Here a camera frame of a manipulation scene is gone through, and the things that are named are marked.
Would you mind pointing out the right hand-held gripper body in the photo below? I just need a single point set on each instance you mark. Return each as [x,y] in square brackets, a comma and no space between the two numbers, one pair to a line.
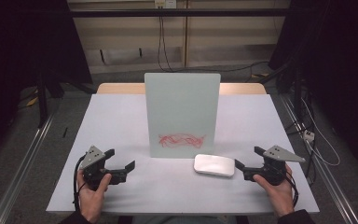
[275,169]

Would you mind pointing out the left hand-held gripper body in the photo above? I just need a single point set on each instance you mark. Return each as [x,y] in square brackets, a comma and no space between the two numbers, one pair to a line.
[93,157]

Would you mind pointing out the white board eraser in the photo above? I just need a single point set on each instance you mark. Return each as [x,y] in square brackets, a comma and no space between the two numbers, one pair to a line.
[213,165]

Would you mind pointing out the pale green glass whiteboard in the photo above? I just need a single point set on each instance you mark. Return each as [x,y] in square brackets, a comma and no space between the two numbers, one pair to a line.
[181,109]

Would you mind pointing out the person's right hand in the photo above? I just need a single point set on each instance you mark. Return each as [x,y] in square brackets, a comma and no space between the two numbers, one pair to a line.
[276,196]

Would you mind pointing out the person's left hand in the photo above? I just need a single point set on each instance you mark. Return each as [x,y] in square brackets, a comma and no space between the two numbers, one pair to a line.
[91,199]

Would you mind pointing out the small black stick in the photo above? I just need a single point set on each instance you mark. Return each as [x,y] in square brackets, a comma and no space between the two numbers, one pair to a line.
[65,132]

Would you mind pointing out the white table mat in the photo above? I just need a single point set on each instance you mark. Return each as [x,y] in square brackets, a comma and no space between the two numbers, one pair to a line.
[155,193]

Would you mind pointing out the white power strip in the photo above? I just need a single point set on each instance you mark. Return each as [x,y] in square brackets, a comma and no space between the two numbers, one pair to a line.
[309,135]

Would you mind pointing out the black metal stand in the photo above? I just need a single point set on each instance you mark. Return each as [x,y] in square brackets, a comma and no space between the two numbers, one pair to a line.
[42,99]

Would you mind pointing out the black curtain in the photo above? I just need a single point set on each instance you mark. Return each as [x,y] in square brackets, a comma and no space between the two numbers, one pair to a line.
[338,62]
[18,46]

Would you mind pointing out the black horizontal bar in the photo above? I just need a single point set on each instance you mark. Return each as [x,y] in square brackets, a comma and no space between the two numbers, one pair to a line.
[199,12]

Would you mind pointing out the metal floor rail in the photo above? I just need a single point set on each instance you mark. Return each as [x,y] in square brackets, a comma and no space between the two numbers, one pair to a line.
[18,177]
[323,174]

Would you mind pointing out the white wall socket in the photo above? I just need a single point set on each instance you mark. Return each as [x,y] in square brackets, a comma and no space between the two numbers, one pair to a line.
[165,3]

